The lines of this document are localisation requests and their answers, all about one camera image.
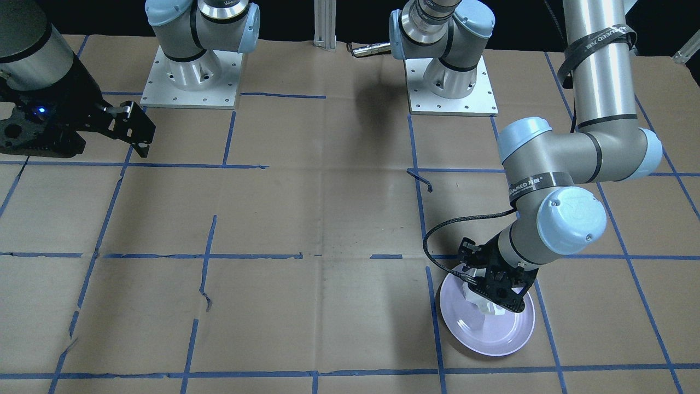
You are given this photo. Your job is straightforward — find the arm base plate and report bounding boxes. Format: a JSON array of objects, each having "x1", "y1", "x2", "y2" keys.
[
  {"x1": 140, "y1": 48, "x2": 244, "y2": 109},
  {"x1": 404, "y1": 56, "x2": 499, "y2": 117}
]

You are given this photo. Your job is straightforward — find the white faceted mug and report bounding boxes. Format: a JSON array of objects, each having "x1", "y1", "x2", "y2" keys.
[{"x1": 462, "y1": 282, "x2": 506, "y2": 316}]

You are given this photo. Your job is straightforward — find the lavender plate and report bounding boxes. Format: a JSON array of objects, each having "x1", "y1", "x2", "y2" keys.
[{"x1": 439, "y1": 274, "x2": 535, "y2": 356}]

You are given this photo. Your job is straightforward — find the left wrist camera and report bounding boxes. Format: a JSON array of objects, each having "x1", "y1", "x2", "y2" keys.
[{"x1": 457, "y1": 237, "x2": 483, "y2": 266}]

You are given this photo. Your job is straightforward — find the aluminium frame post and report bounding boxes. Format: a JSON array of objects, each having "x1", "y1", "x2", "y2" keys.
[{"x1": 313, "y1": 0, "x2": 337, "y2": 51}]

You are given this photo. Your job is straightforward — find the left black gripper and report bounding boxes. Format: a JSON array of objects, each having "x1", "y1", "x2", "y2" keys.
[{"x1": 462, "y1": 235, "x2": 539, "y2": 312}]

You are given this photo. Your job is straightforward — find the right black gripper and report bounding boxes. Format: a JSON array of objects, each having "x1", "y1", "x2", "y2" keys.
[{"x1": 1, "y1": 56, "x2": 156, "y2": 159}]

